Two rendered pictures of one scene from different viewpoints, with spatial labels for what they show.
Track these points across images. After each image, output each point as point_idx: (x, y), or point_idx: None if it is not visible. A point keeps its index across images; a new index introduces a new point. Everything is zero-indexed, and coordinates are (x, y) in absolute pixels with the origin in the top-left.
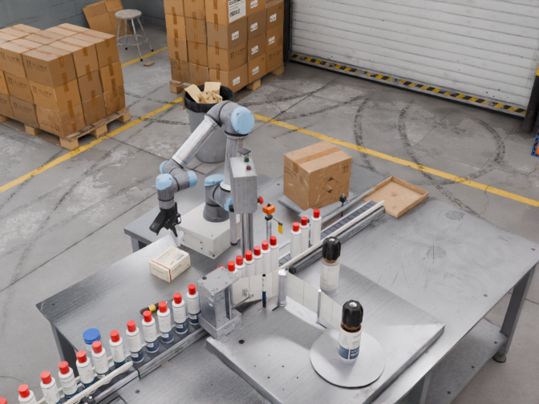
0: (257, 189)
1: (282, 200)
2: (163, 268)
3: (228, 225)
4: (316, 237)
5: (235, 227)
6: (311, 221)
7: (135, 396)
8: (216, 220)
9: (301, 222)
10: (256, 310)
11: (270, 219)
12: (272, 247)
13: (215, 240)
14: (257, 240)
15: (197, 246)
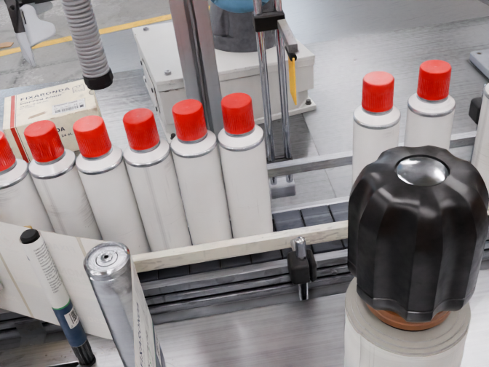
0: (436, 26)
1: (479, 58)
2: (4, 121)
3: (239, 62)
4: (488, 176)
5: (73, 4)
6: (482, 101)
7: None
8: (220, 41)
9: (419, 83)
10: (47, 363)
11: (271, 28)
12: (224, 140)
13: (170, 91)
14: (321, 136)
15: (154, 101)
